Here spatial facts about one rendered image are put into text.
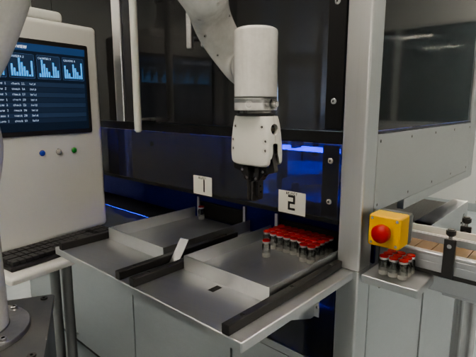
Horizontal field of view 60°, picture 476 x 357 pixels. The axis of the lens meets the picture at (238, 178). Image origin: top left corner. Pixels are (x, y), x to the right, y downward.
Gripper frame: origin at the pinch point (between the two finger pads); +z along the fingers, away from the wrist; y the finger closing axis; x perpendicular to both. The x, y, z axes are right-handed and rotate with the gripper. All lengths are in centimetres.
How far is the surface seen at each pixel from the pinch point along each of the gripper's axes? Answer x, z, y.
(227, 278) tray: 2.5, 20.2, 5.7
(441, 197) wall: -483, 99, 95
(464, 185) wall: -483, 81, 71
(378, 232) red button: -20.0, 10.0, -18.0
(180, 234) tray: -14.1, 21.9, 41.4
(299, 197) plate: -23.4, 6.3, 4.7
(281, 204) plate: -23.4, 9.1, 10.2
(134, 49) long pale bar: -17, -35, 65
